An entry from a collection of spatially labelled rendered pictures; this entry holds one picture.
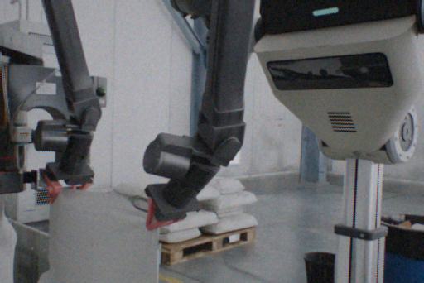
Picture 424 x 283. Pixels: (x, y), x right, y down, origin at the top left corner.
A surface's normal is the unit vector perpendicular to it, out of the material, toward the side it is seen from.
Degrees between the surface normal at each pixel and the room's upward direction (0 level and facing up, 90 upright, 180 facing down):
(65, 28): 105
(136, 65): 90
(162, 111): 90
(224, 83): 118
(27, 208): 90
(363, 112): 130
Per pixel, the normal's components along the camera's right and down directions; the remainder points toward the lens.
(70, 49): 0.54, 0.33
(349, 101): -0.55, 0.65
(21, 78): 0.73, 0.06
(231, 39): 0.34, 0.55
